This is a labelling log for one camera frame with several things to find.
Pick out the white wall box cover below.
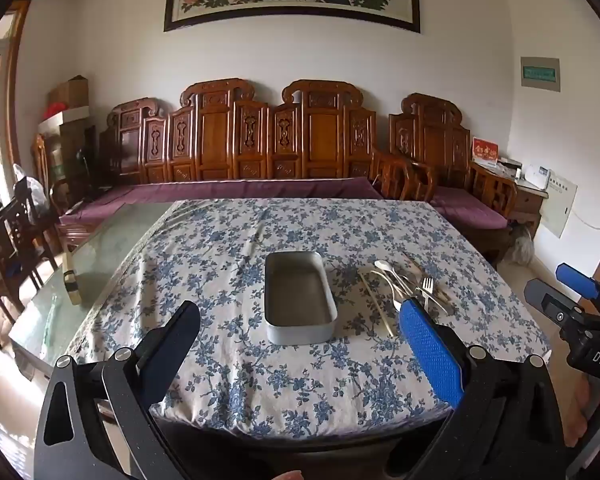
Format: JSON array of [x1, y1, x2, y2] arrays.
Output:
[[538, 179, 579, 240]]

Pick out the wooden dining chair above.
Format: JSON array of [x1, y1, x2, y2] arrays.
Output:
[[0, 194, 62, 352]]

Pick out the person's right hand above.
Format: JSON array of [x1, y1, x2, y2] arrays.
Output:
[[562, 376, 600, 449]]

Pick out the metal spoon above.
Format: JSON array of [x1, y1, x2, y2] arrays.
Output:
[[370, 269, 407, 312], [373, 259, 417, 302]]

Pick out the white plastic bag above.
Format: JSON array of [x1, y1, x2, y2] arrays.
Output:
[[12, 162, 49, 212]]

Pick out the white flat box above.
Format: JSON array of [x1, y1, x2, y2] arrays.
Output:
[[37, 105, 91, 134]]

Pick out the purple sofa cushion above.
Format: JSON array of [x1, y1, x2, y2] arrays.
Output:
[[59, 176, 384, 227]]

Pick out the metal fork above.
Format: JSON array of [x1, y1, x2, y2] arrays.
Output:
[[416, 276, 454, 312]]

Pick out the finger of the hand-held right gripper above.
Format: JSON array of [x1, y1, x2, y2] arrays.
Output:
[[524, 279, 587, 329], [555, 263, 600, 311]]

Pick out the light wooden chopstick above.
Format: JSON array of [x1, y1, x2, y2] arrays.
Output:
[[357, 269, 394, 337], [362, 267, 399, 336]]

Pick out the white telephone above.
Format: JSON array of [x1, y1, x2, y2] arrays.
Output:
[[522, 163, 551, 191]]

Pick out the red card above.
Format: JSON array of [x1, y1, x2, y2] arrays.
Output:
[[471, 137, 500, 167]]

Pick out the dark cabinet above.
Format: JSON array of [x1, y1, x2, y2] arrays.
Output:
[[34, 122, 102, 197]]

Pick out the white wall cable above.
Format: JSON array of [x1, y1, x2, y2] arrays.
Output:
[[574, 204, 600, 232]]

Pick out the carved wooden armchair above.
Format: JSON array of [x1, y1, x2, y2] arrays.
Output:
[[388, 92, 519, 242]]

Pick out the wooden side table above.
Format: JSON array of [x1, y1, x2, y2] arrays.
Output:
[[509, 179, 549, 227]]

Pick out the cardboard box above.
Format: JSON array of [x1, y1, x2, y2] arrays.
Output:
[[47, 75, 90, 111]]

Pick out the rectangular metal tray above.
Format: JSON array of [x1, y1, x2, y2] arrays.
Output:
[[263, 252, 338, 346]]

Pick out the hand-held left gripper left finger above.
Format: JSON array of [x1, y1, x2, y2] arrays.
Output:
[[32, 301, 201, 480]]

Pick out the grey plastic bag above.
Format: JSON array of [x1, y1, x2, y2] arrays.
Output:
[[509, 224, 537, 267]]

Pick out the blue floral tablecloth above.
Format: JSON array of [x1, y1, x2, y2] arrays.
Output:
[[65, 198, 554, 439]]

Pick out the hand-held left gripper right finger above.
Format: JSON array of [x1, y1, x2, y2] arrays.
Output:
[[385, 298, 567, 480]]

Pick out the wooden door frame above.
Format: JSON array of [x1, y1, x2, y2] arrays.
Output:
[[0, 0, 34, 177]]

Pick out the long carved wooden sofa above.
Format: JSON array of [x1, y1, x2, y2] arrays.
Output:
[[100, 78, 417, 202]]

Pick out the green wall panel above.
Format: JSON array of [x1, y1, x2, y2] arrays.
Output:
[[520, 56, 562, 93]]

